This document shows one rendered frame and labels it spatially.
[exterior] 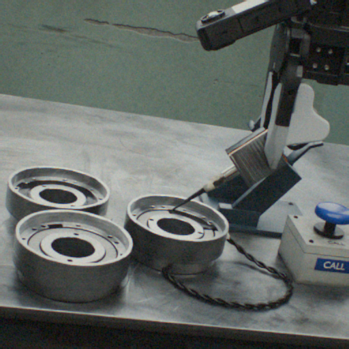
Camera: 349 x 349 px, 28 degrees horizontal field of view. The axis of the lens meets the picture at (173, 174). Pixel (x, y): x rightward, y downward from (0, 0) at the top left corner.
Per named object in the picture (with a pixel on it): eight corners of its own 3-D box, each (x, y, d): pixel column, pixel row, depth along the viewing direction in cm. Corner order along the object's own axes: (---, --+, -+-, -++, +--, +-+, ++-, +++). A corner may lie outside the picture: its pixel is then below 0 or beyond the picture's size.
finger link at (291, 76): (292, 129, 69) (309, 37, 67) (277, 127, 68) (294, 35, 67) (282, 122, 73) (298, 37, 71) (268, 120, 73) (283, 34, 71)
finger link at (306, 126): (323, 180, 71) (341, 89, 69) (266, 172, 71) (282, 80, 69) (315, 174, 74) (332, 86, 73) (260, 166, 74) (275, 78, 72)
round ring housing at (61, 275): (145, 298, 64) (153, 258, 62) (35, 314, 58) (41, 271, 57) (95, 243, 72) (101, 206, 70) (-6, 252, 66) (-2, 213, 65)
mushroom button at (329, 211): (311, 255, 73) (324, 212, 71) (300, 238, 76) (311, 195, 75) (347, 260, 74) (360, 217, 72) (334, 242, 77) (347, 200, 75)
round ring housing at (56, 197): (-16, 225, 71) (-12, 187, 69) (31, 191, 80) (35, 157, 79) (81, 255, 69) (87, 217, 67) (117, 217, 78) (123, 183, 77)
